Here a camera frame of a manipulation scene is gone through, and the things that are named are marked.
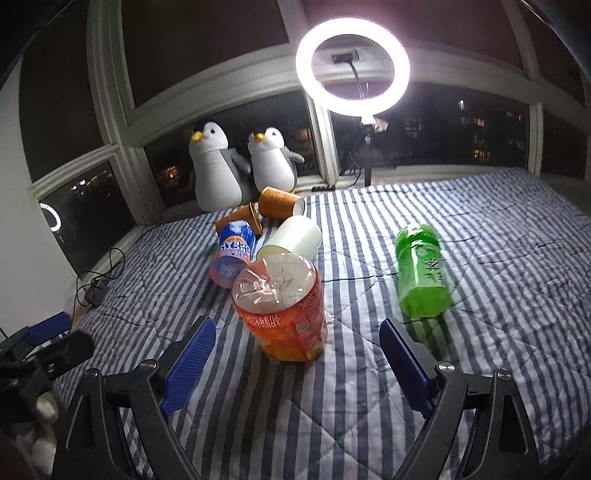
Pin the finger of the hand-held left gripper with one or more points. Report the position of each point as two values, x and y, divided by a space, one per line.
48 328
69 350

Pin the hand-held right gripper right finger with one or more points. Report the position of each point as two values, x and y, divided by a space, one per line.
406 364

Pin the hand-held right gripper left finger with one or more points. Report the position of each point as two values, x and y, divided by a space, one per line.
191 360

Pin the orange noodle cup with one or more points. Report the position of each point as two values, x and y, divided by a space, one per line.
281 314

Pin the person's left forearm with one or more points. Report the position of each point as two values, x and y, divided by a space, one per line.
44 438

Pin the orange paper cup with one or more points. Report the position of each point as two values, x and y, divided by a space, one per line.
277 201
240 219

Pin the white paper cup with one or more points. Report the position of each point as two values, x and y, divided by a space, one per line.
295 237

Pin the black power adapter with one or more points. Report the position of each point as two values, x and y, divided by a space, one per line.
97 294

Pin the blue striped blanket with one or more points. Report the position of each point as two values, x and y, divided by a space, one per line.
351 415

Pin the green plastic bottle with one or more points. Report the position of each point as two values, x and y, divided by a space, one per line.
422 277

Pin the blue labelled bottle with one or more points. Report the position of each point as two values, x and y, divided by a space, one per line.
233 256

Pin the large penguin plush toy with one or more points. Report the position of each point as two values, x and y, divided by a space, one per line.
217 170

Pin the black power strip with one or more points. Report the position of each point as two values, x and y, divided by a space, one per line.
323 188

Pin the small penguin plush toy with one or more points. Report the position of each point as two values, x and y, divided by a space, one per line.
272 161

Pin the black phone holder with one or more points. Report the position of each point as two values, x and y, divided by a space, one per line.
345 57

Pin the white window frame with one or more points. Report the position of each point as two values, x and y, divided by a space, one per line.
207 94

